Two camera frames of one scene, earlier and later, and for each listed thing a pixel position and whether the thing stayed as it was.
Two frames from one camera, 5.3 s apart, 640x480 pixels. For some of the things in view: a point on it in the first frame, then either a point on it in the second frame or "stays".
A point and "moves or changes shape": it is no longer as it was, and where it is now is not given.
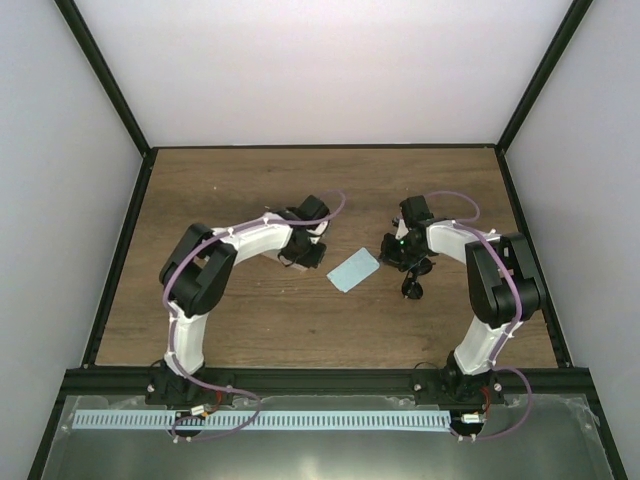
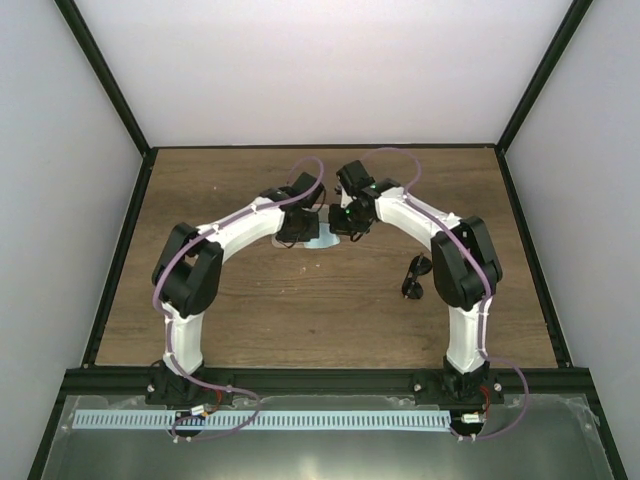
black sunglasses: (412, 287) stays
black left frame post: (104, 73) stays
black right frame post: (547, 69) stays
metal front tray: (526, 437) stays
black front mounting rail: (543, 383) stays
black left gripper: (311, 261) -> (311, 231)
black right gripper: (390, 257) -> (337, 227)
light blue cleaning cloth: (354, 270) -> (325, 238)
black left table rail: (120, 259) stays
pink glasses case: (274, 256) moves or changes shape
